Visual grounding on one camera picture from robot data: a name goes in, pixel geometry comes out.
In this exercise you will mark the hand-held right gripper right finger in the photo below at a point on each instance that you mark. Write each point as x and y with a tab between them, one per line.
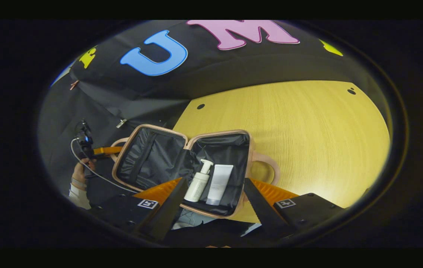
261	212

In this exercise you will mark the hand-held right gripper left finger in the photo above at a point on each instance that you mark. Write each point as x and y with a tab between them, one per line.
167	212

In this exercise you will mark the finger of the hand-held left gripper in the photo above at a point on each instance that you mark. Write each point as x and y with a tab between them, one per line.
107	150

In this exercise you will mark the white pump bottle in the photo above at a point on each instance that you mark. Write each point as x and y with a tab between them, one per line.
197	186

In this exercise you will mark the pink suitcase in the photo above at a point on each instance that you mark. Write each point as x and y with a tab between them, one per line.
152	160

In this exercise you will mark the orange cloth clip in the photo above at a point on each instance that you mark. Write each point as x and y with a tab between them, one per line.
74	85

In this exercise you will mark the black backdrop cloth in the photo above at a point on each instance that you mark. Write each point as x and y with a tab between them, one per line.
211	67

